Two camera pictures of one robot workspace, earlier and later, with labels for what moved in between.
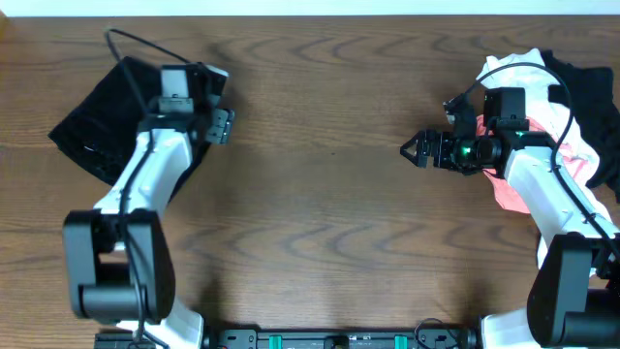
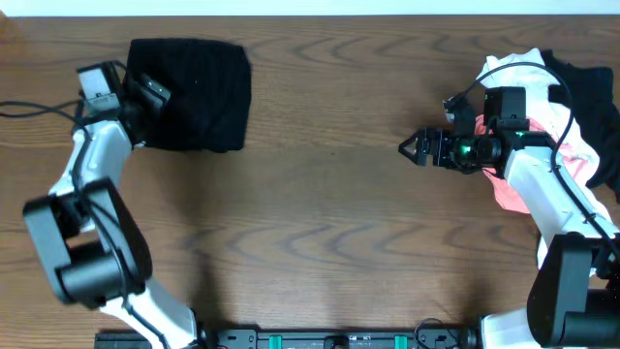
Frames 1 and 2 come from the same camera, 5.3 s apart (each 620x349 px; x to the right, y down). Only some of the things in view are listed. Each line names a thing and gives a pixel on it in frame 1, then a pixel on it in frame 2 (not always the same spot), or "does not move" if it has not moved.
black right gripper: [443, 158] does not move
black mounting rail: [309, 337] does not move
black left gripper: [220, 125] to [154, 104]
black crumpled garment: [590, 92] does not move
